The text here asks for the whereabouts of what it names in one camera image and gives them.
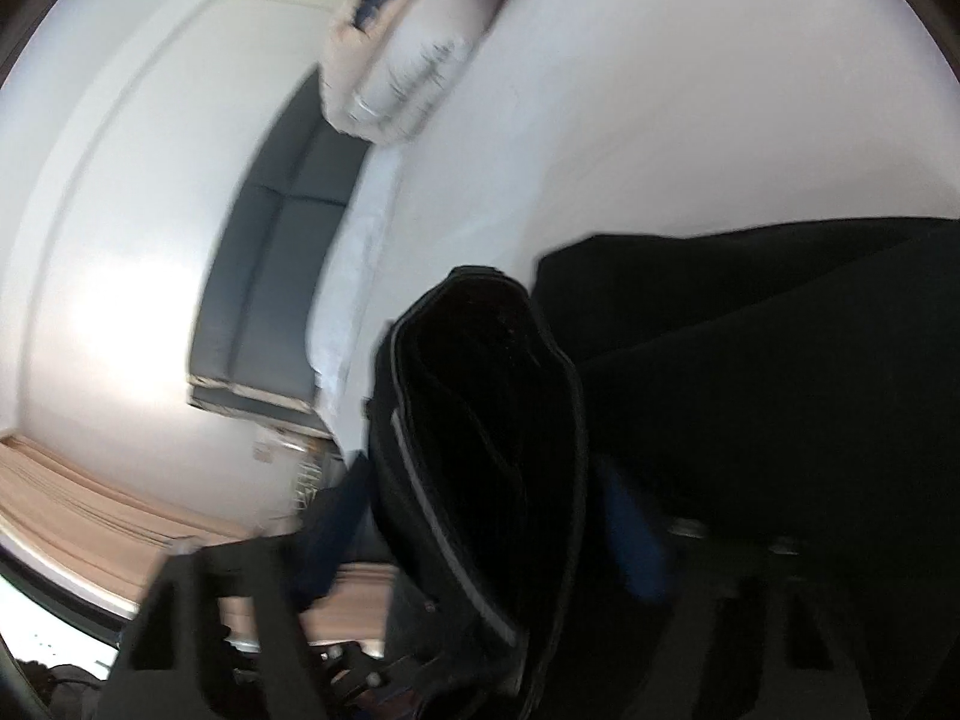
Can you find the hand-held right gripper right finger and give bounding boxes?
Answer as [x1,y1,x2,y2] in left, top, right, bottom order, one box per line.
[600,465,875,720]

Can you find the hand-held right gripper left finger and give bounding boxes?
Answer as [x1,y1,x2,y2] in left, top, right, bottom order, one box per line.
[109,454,370,720]

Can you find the black pants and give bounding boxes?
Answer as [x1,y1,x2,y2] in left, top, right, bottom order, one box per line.
[364,217,960,720]

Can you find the dark grey headboard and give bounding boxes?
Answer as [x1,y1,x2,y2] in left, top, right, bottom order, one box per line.
[186,67,370,437]

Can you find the white bed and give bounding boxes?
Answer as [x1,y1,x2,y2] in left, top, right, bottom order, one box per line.
[304,0,960,458]

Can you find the peach pillow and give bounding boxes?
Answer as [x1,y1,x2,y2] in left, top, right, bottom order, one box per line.
[319,0,500,145]

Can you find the white wire rack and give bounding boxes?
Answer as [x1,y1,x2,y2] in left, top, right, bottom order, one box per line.
[253,435,331,515]

